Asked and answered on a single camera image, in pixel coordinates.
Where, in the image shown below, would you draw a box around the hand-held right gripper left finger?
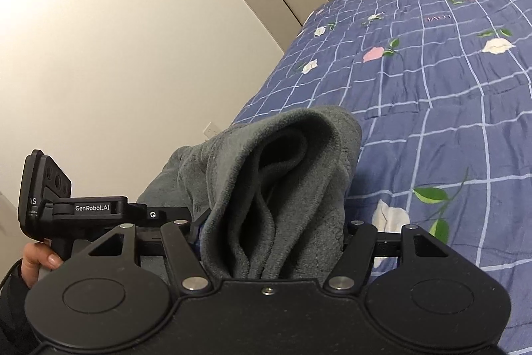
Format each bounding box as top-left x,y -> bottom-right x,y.
77,211 -> 211,294

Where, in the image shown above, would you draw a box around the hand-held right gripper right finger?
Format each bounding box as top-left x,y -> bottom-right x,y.
323,220 -> 462,294

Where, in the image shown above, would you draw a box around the grey fleece pants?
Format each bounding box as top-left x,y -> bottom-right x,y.
135,105 -> 363,281

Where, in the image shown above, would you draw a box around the person's left hand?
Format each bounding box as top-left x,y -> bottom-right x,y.
21,243 -> 64,289

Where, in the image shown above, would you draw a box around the blue floral checkered blanket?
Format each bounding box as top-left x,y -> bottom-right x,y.
230,0 -> 532,347

